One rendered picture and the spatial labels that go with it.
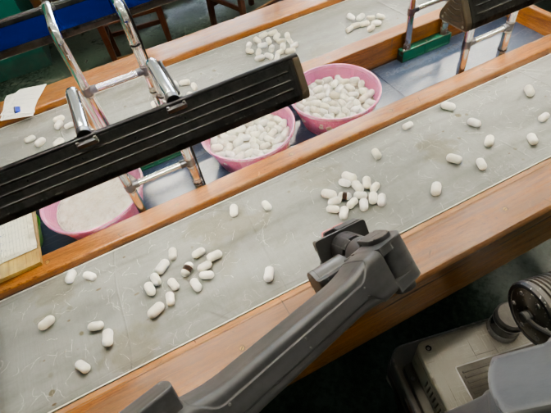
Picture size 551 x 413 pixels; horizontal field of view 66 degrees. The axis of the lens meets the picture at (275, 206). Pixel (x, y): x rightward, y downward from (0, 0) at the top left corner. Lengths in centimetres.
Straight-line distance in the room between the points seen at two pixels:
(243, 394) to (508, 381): 29
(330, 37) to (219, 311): 104
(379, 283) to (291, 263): 38
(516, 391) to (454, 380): 90
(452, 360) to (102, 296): 81
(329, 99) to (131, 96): 65
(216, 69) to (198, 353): 97
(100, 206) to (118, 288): 27
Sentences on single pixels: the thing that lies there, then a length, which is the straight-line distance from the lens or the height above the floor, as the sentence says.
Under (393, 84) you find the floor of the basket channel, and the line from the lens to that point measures 145.
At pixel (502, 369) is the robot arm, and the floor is 131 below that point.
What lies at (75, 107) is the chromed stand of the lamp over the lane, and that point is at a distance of 79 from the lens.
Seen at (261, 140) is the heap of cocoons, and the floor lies 73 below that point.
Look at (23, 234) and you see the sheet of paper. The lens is 116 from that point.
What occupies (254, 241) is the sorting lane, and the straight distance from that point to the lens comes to 95.
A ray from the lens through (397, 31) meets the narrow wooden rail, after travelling 154.
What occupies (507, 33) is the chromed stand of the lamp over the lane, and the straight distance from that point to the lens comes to 145.
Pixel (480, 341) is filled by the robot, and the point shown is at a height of 47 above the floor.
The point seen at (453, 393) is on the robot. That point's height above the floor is 47.
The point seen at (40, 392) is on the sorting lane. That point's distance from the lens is 97.
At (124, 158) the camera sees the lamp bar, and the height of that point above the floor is 107.
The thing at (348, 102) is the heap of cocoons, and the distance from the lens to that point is 126.
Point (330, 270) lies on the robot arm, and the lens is 64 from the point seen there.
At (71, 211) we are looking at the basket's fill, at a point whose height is 73.
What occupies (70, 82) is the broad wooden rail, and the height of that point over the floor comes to 76.
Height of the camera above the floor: 151
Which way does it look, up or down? 50 degrees down
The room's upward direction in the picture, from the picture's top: 11 degrees counter-clockwise
